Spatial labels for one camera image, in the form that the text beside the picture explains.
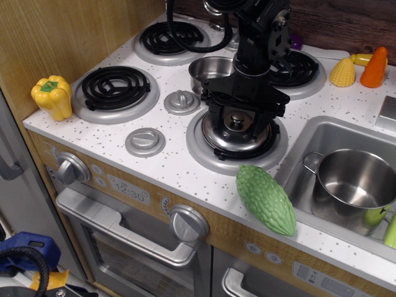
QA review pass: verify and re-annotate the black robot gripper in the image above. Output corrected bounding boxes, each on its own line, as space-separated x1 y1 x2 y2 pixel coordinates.
201 72 290 136

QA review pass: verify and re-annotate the shiny steel pot lid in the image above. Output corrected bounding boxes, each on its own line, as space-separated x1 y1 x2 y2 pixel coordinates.
202 106 272 153

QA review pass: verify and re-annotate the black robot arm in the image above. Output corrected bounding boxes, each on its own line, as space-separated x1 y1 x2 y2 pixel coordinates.
201 1 291 134

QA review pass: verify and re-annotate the small steel pan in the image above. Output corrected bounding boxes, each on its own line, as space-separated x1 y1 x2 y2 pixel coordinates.
189 56 234 95

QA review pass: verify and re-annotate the large steel pot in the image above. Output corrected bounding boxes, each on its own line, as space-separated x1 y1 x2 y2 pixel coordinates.
302 149 395 236

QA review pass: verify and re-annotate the upper silver stovetop knob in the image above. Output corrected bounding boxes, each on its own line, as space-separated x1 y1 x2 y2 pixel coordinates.
164 90 200 116

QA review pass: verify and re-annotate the silver stovetop knob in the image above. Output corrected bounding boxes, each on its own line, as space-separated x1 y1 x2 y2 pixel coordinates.
164 90 200 116
225 31 239 53
125 127 166 158

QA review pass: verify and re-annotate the grey sink basin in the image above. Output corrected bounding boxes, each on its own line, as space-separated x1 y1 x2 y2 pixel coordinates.
275 116 395 261

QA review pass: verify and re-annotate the back silver stovetop knob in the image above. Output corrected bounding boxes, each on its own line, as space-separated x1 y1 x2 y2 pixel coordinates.
225 31 239 53

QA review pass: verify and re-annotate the back right black burner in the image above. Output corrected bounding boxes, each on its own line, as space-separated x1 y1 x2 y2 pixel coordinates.
266 51 319 88

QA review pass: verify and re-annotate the green bitter melon toy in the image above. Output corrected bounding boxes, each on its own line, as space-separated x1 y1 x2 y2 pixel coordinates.
236 165 296 236

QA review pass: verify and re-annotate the purple eggplant toy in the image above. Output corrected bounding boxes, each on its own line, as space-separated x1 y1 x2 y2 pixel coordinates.
290 33 303 50

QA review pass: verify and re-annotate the lower silver stovetop knob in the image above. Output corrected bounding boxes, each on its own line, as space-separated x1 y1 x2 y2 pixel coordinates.
125 127 166 158

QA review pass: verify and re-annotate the yellow corn toy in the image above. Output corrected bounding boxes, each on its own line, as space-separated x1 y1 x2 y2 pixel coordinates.
330 58 355 87

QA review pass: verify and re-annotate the back left black burner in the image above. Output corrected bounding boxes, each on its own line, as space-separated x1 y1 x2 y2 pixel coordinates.
139 22 204 55

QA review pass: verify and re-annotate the right silver oven dial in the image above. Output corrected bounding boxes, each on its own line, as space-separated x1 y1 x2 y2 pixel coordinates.
170 204 210 243

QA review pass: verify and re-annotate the silver oven dial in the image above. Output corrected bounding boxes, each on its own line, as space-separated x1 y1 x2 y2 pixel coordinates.
57 152 91 186
170 204 210 243

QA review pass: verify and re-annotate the oven clock display panel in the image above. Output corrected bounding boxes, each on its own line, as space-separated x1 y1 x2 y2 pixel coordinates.
107 174 151 205

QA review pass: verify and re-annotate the front left black burner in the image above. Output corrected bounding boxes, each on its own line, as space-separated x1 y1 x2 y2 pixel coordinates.
82 66 151 111

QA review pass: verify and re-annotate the yellow orange toy vegetable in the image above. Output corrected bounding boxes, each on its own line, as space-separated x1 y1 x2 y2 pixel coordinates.
350 53 373 66

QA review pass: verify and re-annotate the orange carrot toy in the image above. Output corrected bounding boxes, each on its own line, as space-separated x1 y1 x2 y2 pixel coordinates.
360 46 387 88

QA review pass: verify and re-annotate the silver faucet base block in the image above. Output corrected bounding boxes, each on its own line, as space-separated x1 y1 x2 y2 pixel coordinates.
375 96 396 131

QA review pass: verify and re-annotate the left silver oven dial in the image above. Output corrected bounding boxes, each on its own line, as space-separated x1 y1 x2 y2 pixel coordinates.
57 152 91 186

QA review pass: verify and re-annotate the yellow bell pepper toy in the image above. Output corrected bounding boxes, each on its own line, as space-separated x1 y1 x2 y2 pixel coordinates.
30 75 72 121

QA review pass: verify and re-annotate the blue clamp tool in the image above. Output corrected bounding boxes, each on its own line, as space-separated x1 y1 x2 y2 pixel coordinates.
1 232 61 272

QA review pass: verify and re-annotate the black corrugated cable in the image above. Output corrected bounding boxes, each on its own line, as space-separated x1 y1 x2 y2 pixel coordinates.
166 0 233 53

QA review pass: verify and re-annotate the lower right door handle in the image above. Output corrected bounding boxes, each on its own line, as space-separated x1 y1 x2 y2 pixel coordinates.
222 268 277 296

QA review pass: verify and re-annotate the silver oven door handle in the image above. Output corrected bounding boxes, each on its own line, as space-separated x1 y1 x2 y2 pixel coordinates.
56 188 196 270

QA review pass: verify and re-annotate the grey fridge door handle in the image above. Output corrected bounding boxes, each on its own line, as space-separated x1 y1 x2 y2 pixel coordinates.
0 129 25 181

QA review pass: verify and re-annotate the black braided hose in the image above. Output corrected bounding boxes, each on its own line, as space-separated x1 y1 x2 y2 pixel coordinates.
0 246 51 292

